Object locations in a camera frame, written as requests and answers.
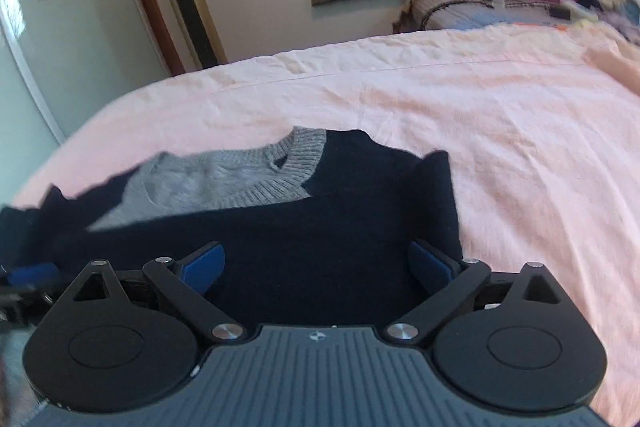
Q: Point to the glass sliding wardrobe door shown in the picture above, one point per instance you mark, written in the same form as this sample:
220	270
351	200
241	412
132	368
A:
61	62

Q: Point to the pink bed sheet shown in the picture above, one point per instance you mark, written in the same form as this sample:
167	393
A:
541	126

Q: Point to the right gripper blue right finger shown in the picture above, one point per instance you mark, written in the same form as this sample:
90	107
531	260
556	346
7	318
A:
441	277

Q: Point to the grey and navy knit sweater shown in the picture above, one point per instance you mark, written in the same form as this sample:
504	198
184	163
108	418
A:
316	228

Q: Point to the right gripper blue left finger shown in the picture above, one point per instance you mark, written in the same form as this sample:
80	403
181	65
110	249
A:
179	280

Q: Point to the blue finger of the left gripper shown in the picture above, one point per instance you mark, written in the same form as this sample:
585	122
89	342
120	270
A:
32	275

